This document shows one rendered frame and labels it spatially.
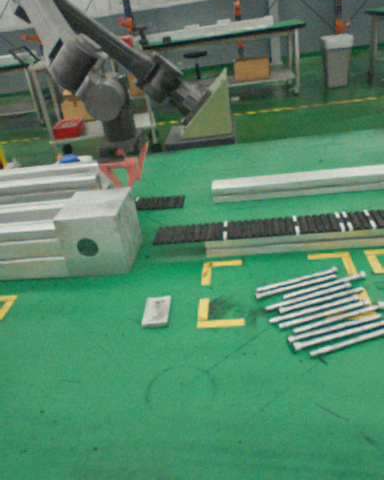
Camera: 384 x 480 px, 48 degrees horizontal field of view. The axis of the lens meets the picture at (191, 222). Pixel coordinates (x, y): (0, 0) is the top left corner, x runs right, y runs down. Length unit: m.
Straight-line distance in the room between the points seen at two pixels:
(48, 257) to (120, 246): 0.12
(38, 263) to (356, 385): 0.45
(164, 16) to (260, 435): 8.11
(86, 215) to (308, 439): 0.39
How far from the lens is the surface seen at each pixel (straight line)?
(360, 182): 0.82
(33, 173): 0.92
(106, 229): 0.61
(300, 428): 0.42
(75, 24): 1.19
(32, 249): 0.66
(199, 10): 8.29
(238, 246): 0.63
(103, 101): 0.70
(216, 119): 1.23
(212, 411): 0.43
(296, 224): 0.63
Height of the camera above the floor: 1.11
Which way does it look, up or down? 26 degrees down
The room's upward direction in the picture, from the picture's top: 9 degrees counter-clockwise
